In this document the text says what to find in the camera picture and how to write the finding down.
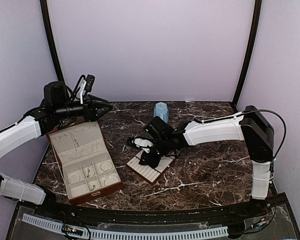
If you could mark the black right corner post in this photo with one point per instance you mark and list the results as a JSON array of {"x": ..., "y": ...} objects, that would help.
[{"x": 248, "y": 53}]

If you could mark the white slotted cable duct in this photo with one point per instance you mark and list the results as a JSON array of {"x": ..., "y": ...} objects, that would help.
[{"x": 98, "y": 234}]

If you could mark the small circuit board with leds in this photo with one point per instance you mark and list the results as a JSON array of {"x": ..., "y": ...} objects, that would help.
[{"x": 71, "y": 230}]

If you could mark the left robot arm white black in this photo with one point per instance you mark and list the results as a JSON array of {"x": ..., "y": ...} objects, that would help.
[{"x": 58, "y": 104}]

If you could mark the black front table rail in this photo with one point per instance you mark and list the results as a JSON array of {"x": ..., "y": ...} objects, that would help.
[{"x": 234, "y": 214}]

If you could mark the brown jewelry box cream lining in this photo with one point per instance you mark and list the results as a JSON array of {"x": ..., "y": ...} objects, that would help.
[{"x": 84, "y": 161}]

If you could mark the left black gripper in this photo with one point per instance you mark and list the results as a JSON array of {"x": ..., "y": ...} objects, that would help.
[{"x": 90, "y": 113}]

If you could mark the light blue upside-down mug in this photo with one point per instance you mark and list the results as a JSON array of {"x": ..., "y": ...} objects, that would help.
[{"x": 161, "y": 110}]

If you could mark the brown jewelry tray cream lining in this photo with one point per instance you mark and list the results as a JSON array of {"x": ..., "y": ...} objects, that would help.
[{"x": 148, "y": 174}]

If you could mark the black corner post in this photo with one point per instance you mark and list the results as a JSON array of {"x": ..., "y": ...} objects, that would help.
[
  {"x": 248, "y": 53},
  {"x": 50, "y": 40}
]

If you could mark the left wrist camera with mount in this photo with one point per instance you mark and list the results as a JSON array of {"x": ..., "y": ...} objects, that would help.
[{"x": 83, "y": 86}]

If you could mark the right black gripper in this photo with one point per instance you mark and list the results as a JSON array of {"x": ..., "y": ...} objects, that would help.
[{"x": 153, "y": 162}]

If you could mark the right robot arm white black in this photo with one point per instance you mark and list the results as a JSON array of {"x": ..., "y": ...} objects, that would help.
[{"x": 249, "y": 126}]

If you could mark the black left corner post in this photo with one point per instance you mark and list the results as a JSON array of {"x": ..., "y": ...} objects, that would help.
[{"x": 50, "y": 40}]

